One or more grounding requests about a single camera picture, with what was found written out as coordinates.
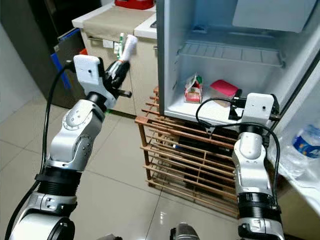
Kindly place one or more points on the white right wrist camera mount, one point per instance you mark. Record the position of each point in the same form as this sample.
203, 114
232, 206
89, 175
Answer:
260, 107

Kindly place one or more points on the red appliance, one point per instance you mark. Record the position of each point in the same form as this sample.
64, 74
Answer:
132, 4

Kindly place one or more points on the dark grey mini fridge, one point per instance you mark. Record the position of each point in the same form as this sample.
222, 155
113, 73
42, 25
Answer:
180, 20

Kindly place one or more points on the clear water bottle blue label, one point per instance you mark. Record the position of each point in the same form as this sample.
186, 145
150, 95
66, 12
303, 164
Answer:
305, 145

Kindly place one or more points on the tall black fridge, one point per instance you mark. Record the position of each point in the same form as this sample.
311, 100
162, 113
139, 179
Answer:
30, 45

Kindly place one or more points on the red green white carton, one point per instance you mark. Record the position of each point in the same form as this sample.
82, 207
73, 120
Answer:
193, 92

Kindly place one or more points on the grey left robot foot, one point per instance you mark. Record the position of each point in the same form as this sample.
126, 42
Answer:
109, 237

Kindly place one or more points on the orange cutting board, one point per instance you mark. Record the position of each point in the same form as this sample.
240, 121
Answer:
82, 51

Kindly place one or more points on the blue cutting board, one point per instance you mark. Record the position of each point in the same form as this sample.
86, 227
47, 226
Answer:
55, 67

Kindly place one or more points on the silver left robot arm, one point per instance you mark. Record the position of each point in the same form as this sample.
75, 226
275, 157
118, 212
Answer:
75, 135

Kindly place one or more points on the beige cabinet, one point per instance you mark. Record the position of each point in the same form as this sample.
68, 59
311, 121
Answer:
142, 75

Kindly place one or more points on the wooden slatted rack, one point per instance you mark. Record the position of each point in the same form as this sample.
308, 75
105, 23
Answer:
142, 150

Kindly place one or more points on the white fridge shelf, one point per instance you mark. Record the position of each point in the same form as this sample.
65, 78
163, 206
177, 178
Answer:
210, 50

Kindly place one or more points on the dark grey cutting board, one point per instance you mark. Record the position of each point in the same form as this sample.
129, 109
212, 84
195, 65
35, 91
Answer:
67, 55

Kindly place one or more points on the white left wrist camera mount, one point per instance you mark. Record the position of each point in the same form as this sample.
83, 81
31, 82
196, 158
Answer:
87, 72

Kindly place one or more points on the clear container with red lid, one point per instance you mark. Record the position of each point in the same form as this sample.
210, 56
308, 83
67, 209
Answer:
224, 88

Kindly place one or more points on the small beige cloth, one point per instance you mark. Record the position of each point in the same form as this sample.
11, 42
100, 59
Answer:
115, 22

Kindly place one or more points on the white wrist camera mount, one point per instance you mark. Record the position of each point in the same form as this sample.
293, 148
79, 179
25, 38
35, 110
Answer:
87, 72
260, 107

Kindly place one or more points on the white freezer flap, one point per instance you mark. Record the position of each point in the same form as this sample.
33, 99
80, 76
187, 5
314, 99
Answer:
270, 15

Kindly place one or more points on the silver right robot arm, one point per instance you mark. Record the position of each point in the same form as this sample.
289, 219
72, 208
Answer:
250, 155

